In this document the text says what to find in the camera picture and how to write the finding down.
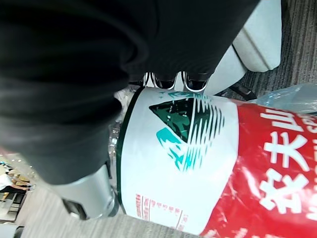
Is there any dark robot foot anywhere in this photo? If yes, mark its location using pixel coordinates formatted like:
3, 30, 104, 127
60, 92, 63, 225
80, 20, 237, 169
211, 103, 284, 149
229, 81, 256, 101

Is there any plastic bottle red white label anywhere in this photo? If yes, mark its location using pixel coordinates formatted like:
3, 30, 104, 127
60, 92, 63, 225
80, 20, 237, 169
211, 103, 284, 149
107, 83, 317, 238

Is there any right robot hand black cloth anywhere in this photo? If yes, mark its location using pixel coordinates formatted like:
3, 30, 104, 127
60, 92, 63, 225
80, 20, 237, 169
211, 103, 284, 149
0, 0, 261, 221

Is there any cluttered low table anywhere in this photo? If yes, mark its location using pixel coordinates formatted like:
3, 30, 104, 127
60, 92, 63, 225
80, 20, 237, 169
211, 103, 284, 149
0, 153, 36, 219

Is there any silver robot leg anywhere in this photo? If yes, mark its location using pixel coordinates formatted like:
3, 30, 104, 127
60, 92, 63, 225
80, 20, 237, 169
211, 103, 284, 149
207, 0, 283, 97

